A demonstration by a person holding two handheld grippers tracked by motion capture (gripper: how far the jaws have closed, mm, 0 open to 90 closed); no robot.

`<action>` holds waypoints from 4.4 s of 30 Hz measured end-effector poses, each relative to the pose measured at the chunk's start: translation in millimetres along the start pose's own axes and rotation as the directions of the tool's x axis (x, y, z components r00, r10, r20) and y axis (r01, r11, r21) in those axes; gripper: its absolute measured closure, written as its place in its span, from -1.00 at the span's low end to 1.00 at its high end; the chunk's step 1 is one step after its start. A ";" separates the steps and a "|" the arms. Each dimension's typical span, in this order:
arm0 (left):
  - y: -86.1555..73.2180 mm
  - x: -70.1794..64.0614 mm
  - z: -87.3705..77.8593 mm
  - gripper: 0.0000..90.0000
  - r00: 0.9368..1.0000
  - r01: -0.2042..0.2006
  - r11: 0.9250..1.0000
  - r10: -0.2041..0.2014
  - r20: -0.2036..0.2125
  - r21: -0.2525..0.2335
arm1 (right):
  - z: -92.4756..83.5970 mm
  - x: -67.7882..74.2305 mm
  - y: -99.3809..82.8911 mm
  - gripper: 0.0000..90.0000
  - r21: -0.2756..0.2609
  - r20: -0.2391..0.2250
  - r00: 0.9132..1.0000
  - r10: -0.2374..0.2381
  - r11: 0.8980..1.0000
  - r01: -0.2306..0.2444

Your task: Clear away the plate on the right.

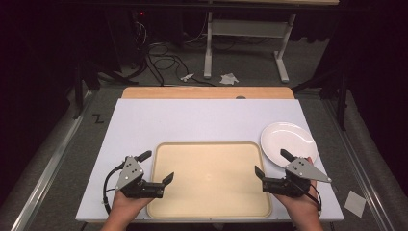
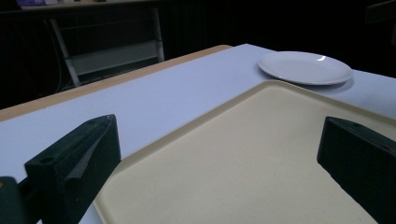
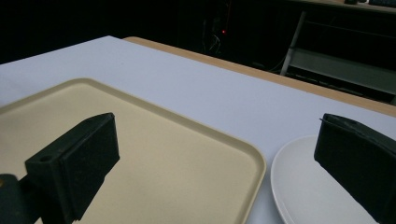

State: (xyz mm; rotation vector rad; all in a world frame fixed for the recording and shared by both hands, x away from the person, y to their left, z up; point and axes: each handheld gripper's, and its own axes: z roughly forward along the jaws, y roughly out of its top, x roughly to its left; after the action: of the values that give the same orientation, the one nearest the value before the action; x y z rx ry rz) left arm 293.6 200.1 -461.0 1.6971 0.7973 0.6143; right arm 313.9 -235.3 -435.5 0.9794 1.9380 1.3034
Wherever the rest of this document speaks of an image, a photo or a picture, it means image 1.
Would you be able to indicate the person's right hand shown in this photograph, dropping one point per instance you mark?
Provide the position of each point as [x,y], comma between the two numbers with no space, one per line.
[304,207]

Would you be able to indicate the wooden table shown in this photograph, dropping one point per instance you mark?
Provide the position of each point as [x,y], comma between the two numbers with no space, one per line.
[192,92]

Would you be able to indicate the metal floor rail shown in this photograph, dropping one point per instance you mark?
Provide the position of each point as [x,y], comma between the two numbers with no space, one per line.
[359,166]
[48,173]

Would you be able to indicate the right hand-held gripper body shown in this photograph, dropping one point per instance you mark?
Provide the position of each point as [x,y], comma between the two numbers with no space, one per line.
[301,170]

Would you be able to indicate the small white paper scrap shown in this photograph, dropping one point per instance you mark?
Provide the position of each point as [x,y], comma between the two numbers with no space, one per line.
[187,77]

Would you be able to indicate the beige tray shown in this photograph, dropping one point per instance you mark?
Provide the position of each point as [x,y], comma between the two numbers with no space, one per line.
[208,179]

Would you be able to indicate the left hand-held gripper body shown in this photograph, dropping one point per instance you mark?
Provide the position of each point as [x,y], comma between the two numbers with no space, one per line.
[130,173]

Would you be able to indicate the white metal table frame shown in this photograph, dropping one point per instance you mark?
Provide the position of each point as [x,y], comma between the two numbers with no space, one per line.
[247,28]

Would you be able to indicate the white plate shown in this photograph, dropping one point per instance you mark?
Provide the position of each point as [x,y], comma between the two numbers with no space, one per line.
[285,139]

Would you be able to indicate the person's left hand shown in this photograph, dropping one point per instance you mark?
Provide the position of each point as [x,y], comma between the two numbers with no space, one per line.
[123,207]

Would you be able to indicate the crumpled white paper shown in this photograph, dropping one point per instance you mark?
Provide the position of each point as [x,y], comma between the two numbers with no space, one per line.
[229,79]

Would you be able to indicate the black metal stand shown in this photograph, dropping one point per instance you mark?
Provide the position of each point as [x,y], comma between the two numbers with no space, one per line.
[78,93]
[342,102]

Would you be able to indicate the white board table cover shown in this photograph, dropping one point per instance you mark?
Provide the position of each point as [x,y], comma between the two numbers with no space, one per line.
[192,122]

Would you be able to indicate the grey table grommet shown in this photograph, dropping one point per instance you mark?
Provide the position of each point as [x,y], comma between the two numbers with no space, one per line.
[240,97]

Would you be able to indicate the flat white paper sheet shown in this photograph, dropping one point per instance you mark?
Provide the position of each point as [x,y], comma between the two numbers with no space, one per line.
[354,203]

